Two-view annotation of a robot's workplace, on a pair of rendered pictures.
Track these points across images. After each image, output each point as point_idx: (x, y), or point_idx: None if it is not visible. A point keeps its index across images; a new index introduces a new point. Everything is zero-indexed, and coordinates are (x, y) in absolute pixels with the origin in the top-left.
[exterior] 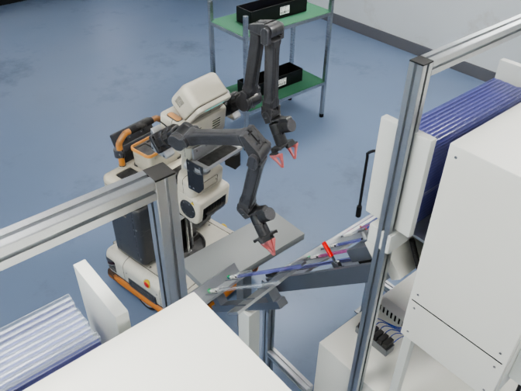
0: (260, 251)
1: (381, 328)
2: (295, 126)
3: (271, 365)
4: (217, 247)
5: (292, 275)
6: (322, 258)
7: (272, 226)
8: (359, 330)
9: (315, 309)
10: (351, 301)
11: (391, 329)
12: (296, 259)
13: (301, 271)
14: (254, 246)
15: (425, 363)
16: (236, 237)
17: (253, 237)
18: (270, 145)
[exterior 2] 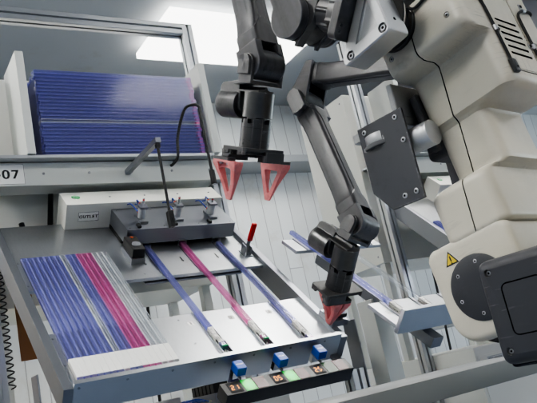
0: (366, 389)
1: (196, 401)
2: (216, 108)
3: None
4: (473, 366)
5: (303, 296)
6: (248, 310)
7: (329, 401)
8: (246, 297)
9: None
10: None
11: (183, 401)
12: (289, 342)
13: (288, 306)
14: (380, 386)
15: None
16: (427, 377)
17: (383, 387)
18: (287, 100)
